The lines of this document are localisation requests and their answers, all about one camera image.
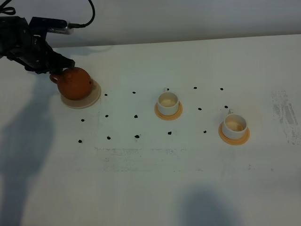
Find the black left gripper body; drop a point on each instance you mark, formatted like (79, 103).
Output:
(27, 46)

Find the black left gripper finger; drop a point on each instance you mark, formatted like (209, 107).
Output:
(59, 62)

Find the brown clay teapot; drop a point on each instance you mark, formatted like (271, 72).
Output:
(73, 83)

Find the beige round teapot coaster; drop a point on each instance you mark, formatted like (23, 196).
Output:
(85, 102)

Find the white teacup near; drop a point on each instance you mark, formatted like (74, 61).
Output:
(168, 98)

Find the white teacup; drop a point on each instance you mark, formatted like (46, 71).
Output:
(168, 98)
(234, 125)

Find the orange coaster near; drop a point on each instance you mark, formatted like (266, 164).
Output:
(168, 113)

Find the white teacup far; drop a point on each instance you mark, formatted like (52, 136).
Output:
(234, 125)

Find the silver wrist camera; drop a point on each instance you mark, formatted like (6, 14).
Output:
(41, 26)

